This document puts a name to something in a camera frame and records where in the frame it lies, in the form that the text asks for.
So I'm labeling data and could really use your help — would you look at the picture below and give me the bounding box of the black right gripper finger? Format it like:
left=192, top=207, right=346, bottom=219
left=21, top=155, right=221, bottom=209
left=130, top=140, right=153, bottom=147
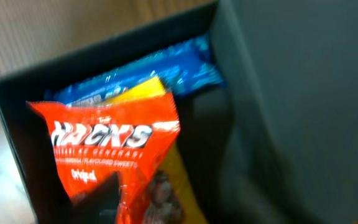
left=63, top=173, right=120, bottom=224

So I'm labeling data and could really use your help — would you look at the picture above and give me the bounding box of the yellow Hacks candy bag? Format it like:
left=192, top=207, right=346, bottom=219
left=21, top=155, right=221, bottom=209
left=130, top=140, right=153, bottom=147
left=103, top=75, right=209, bottom=224

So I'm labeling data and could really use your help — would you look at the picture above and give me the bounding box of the red Hacks candy bag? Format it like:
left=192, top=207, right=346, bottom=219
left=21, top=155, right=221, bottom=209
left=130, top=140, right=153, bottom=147
left=29, top=93, right=180, bottom=223

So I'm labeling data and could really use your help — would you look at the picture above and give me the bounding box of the blue cookie roll pack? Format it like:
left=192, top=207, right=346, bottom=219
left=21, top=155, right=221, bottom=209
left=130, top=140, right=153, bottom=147
left=44, top=34, right=223, bottom=106

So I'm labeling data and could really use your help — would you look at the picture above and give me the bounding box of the black fabric storage box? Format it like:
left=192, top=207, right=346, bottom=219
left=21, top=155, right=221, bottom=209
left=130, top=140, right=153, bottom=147
left=0, top=1, right=358, bottom=223

